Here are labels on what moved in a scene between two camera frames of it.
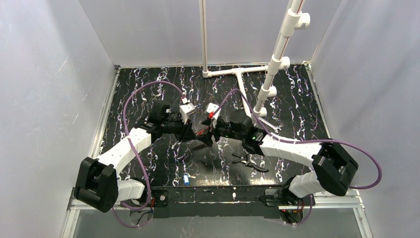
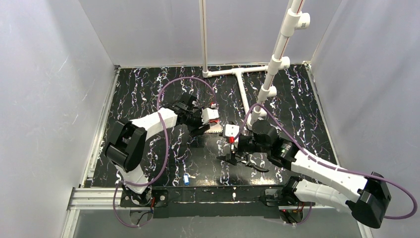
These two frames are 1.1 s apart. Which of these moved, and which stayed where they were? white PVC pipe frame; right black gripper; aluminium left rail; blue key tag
Moved: right black gripper
Stayed: blue key tag; white PVC pipe frame; aluminium left rail
